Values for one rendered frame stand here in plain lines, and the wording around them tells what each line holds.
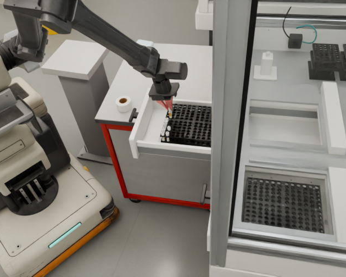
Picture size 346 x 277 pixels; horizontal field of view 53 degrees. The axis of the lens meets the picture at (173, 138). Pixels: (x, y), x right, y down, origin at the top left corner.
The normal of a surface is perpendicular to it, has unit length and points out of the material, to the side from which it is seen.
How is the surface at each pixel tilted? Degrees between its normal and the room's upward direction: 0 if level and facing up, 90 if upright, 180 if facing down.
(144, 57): 76
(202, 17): 90
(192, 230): 1
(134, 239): 0
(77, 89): 90
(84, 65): 0
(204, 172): 90
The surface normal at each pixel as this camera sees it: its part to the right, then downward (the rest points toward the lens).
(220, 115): -0.20, 0.73
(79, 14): 0.86, 0.10
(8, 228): -0.07, -0.67
